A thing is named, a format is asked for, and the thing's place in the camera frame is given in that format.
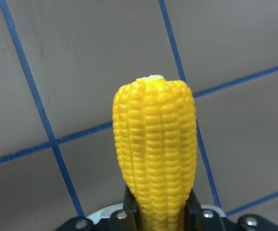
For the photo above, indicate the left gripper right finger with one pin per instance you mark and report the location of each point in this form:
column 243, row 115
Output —
column 202, row 217

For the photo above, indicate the yellow corn cob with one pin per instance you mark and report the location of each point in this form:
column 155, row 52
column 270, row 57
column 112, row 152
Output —
column 154, row 125

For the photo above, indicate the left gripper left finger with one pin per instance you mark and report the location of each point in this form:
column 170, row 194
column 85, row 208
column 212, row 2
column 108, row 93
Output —
column 127, row 218

